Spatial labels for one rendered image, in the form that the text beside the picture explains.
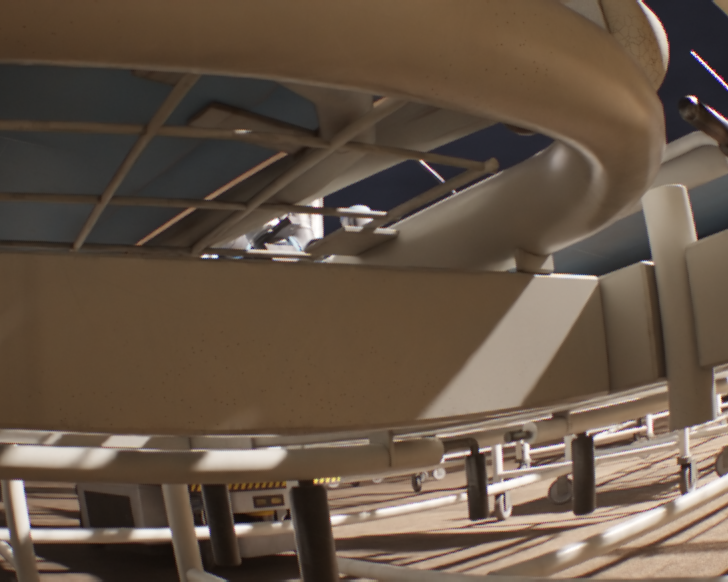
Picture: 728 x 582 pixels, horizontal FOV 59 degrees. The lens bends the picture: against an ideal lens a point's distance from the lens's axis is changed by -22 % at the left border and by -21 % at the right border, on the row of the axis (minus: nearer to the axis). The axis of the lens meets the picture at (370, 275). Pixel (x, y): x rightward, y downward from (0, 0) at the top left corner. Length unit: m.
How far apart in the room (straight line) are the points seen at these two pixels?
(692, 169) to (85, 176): 0.50
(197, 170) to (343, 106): 0.17
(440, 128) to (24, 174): 0.20
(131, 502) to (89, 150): 1.99
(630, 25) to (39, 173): 0.28
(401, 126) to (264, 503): 1.96
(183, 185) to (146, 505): 1.85
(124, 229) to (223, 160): 0.13
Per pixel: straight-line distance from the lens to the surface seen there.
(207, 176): 0.43
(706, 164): 0.66
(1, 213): 0.42
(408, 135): 0.35
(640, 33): 0.29
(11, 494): 1.03
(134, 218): 0.50
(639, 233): 0.85
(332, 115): 0.28
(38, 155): 0.34
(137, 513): 2.26
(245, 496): 2.21
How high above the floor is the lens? 0.38
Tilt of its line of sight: 12 degrees up
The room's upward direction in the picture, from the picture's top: 6 degrees counter-clockwise
